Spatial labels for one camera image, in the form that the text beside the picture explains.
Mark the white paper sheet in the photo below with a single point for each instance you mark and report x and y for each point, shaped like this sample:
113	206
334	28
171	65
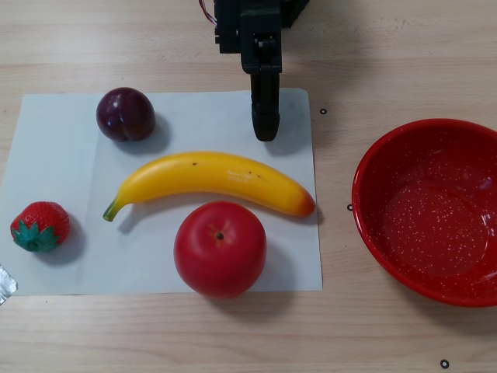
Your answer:
70	163

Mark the red plastic strawberry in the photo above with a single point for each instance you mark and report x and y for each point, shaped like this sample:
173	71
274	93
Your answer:
42	223

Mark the red plastic apple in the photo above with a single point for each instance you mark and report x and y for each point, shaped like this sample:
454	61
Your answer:
219	252

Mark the grey duct tape piece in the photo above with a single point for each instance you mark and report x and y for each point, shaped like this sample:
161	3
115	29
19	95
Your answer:
5	285

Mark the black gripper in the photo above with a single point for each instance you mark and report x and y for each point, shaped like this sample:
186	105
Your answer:
261	58

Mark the red speckled bowl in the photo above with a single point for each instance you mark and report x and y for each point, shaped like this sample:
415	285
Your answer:
431	217

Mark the purple plastic plum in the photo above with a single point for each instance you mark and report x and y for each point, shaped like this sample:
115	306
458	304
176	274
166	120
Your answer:
124	114

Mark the yellow plastic banana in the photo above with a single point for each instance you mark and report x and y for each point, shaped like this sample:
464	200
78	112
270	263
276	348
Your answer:
213	175

